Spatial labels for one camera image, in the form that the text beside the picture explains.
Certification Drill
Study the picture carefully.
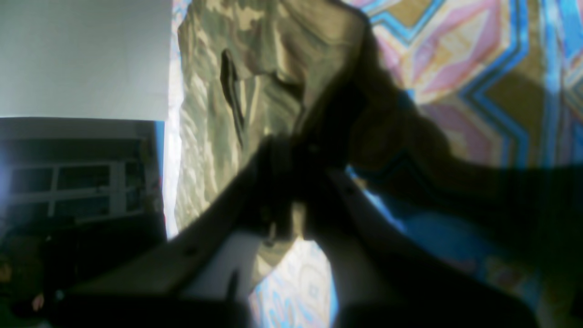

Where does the patterned tile tablecloth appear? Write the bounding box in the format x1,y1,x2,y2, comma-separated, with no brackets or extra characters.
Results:
164,0,582,328

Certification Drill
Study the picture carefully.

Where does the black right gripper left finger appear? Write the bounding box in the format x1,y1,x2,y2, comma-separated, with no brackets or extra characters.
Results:
55,137,294,328

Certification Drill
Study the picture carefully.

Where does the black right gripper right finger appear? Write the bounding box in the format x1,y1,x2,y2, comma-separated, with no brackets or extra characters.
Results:
301,169,538,328

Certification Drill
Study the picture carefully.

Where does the camouflage T-shirt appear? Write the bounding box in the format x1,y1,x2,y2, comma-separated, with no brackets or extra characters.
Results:
175,0,392,297

